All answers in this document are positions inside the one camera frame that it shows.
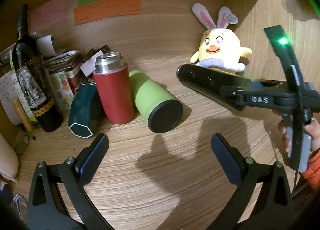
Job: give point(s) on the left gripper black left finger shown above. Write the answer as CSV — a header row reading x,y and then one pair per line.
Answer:
x,y
46,208

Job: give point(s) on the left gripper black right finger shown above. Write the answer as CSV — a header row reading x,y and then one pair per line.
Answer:
x,y
273,208

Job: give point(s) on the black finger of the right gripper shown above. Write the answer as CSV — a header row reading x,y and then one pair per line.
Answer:
x,y
274,85
269,99

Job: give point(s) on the black thermos cup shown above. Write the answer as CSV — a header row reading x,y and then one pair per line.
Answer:
x,y
208,82

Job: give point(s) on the green thermos cup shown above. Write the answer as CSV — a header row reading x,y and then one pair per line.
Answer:
x,y
158,107

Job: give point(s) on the fruit pattern paper cup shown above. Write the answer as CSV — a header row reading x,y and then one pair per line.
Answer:
x,y
62,91

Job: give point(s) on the red thermos cup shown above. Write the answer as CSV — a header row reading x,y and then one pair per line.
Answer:
x,y
112,80

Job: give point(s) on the right hand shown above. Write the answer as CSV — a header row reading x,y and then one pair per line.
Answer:
x,y
312,129

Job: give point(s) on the orange right jacket sleeve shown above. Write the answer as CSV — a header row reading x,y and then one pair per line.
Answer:
x,y
312,174

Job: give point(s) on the yellow chick plush toy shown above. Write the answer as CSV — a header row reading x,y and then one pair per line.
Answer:
x,y
220,47

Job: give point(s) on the pink mug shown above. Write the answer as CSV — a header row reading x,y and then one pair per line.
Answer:
x,y
8,161

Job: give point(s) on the dark teal hexagonal bottle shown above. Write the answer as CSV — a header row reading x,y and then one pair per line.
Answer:
x,y
85,110

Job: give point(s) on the orange sticky note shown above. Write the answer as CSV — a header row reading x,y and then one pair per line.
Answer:
x,y
104,9

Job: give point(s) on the stack of papers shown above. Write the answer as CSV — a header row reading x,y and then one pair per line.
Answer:
x,y
63,62

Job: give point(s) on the dark wine bottle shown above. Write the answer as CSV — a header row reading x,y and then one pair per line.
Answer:
x,y
31,76

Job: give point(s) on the pink sticky note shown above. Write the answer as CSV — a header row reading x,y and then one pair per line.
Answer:
x,y
47,15

